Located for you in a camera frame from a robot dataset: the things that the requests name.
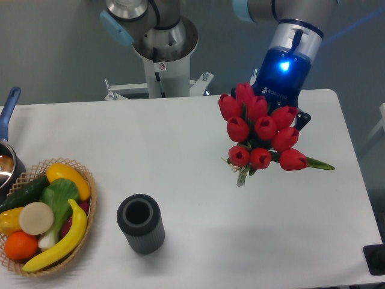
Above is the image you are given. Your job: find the red vegetable in basket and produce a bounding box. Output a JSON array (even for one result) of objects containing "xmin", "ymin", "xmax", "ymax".
[{"xmin": 60, "ymin": 200, "xmax": 90, "ymax": 239}]

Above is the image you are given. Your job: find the blue handled saucepan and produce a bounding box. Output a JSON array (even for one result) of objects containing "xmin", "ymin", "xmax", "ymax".
[{"xmin": 1, "ymin": 87, "xmax": 26, "ymax": 204}]

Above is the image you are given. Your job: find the green bok choy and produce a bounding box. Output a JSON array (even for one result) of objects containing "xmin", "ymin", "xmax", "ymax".
[{"xmin": 38, "ymin": 178, "xmax": 79, "ymax": 250}]

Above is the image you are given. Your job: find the green cucumber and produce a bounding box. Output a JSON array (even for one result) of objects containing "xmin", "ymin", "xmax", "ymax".
[{"xmin": 1, "ymin": 175, "xmax": 49, "ymax": 213}]

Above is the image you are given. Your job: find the white frame at right edge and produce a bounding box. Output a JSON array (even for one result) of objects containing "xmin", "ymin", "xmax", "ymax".
[{"xmin": 361, "ymin": 103, "xmax": 384, "ymax": 151}]

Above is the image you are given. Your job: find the dark grey ribbed vase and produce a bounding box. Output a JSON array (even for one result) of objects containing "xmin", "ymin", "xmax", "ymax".
[{"xmin": 117, "ymin": 194, "xmax": 165, "ymax": 255}]

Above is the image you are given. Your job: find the yellow banana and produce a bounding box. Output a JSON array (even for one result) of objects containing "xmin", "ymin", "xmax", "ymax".
[{"xmin": 22, "ymin": 199, "xmax": 87, "ymax": 273}]

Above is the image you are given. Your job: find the red tulip bouquet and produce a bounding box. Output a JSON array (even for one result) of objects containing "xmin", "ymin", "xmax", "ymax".
[{"xmin": 218, "ymin": 83, "xmax": 334, "ymax": 187}]

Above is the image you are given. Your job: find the orange fruit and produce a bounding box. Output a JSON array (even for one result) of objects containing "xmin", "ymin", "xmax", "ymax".
[{"xmin": 4, "ymin": 231, "xmax": 38, "ymax": 260}]

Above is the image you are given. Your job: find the black device at table edge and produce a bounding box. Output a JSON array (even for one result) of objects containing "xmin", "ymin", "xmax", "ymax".
[{"xmin": 363, "ymin": 244, "xmax": 384, "ymax": 276}]

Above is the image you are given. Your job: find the woven wicker basket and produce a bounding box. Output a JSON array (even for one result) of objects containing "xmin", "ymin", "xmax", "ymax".
[{"xmin": 1, "ymin": 158, "xmax": 97, "ymax": 277}]

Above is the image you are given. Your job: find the blue Robotiq gripper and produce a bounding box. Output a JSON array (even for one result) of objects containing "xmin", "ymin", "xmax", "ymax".
[{"xmin": 231, "ymin": 19, "xmax": 324, "ymax": 131}]

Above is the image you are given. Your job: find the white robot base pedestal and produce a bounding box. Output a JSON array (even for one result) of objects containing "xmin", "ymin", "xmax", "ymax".
[{"xmin": 105, "ymin": 16, "xmax": 214, "ymax": 101}]

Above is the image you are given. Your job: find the yellow bell pepper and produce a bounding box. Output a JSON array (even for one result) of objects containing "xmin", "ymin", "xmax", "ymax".
[{"xmin": 0, "ymin": 207, "xmax": 23, "ymax": 236}]

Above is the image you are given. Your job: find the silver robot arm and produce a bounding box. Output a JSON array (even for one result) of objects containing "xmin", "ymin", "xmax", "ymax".
[{"xmin": 100, "ymin": 1, "xmax": 337, "ymax": 109}]

